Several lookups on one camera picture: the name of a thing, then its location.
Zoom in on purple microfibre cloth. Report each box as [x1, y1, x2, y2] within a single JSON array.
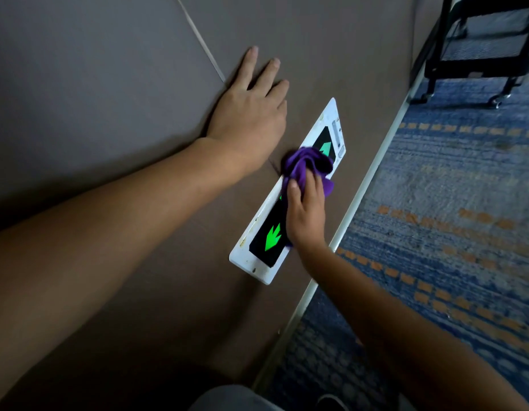
[[281, 146, 335, 198]]

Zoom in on white baseboard strip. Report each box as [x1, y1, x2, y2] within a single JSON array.
[[251, 79, 426, 394]]

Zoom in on white green emergency exit sign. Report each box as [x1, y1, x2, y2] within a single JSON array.
[[229, 97, 347, 286]]

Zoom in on person's right forearm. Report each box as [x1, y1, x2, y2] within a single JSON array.
[[296, 241, 529, 411]]

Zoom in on person's left hand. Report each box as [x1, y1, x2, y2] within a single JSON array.
[[204, 46, 290, 178]]

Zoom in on person's left forearm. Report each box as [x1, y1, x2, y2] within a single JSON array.
[[0, 136, 244, 398]]

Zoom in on person's right hand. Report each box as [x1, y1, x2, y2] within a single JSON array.
[[284, 173, 327, 253]]

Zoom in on black mesh utility cart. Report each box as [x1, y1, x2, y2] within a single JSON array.
[[420, 0, 529, 110]]

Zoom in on grey trousers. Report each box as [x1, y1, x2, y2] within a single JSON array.
[[189, 384, 291, 411]]

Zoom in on dark blue sneaker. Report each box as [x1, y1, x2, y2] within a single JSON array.
[[315, 394, 351, 411]]

